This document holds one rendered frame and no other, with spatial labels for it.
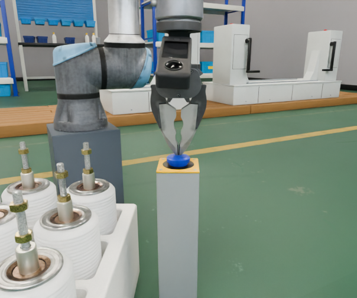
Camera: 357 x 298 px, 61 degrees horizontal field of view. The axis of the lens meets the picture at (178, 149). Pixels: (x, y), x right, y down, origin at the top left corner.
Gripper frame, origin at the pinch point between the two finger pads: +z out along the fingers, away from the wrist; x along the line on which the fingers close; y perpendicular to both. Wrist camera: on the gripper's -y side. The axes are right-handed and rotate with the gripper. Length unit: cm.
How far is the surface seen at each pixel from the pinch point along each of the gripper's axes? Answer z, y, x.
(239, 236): 34.2, 27.7, -16.9
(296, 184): 34, 66, -46
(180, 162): 1.7, -1.9, -0.4
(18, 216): 2.0, -19.9, 17.0
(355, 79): 16, 478, -284
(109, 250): 16.2, -5.7, 11.4
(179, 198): 7.5, -3.5, -0.2
